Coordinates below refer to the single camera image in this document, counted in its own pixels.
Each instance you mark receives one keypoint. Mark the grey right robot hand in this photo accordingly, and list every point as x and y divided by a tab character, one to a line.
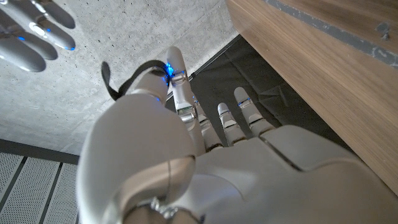
25	37

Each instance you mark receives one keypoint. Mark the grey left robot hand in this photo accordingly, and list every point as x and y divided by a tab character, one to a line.
217	180

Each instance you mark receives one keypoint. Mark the black backdrop curtain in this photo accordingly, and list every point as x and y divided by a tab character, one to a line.
224	81

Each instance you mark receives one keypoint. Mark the grey tape outline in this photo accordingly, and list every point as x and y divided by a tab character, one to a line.
342	35

